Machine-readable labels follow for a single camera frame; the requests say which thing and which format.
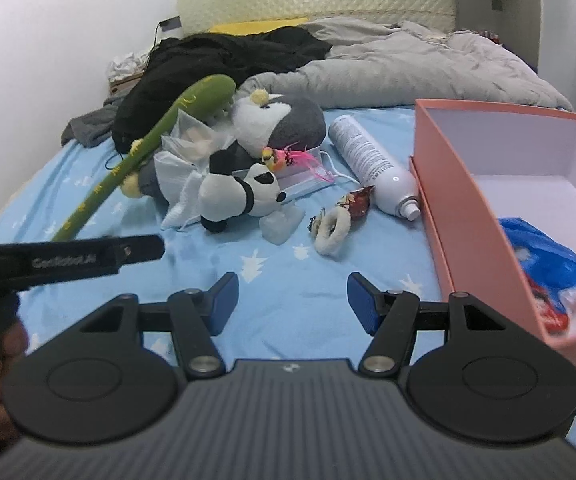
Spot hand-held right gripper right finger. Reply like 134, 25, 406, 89
347, 272, 511, 376

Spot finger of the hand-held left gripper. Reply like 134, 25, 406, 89
100, 234, 165, 267

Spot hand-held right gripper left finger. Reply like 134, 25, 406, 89
79, 272, 240, 378

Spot white paper towel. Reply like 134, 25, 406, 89
153, 109, 241, 233

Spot white fluffy hair tie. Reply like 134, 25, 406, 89
310, 207, 353, 256

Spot translucent soft block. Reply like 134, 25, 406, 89
260, 205, 305, 246

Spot panda plush toy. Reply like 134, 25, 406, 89
198, 142, 289, 235

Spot red patterned snack packet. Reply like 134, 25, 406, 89
338, 185, 376, 222

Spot pink cardboard box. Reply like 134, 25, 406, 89
409, 99, 576, 381

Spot blue star bedsheet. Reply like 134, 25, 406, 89
0, 102, 576, 461

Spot dark grey cloth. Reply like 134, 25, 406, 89
60, 95, 144, 148

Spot blue face mask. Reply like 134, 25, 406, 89
233, 147, 361, 206

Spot white spray can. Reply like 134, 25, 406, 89
328, 114, 423, 222

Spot pink feather bird toy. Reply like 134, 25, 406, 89
262, 142, 336, 186

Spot small brown cardboard box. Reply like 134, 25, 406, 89
105, 72, 146, 98

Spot green plush stick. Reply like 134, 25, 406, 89
50, 74, 236, 243

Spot crumpled white paper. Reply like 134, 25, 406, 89
107, 50, 149, 81

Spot blue plastic bag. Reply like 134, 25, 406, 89
498, 217, 576, 332

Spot grey penguin plush toy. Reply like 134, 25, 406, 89
120, 87, 328, 201

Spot black clothing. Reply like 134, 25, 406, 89
113, 25, 333, 153

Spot grey duvet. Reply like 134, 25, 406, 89
238, 16, 574, 111

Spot yellow pillow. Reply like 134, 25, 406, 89
208, 17, 309, 36

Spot black cable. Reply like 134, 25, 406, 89
140, 22, 165, 76

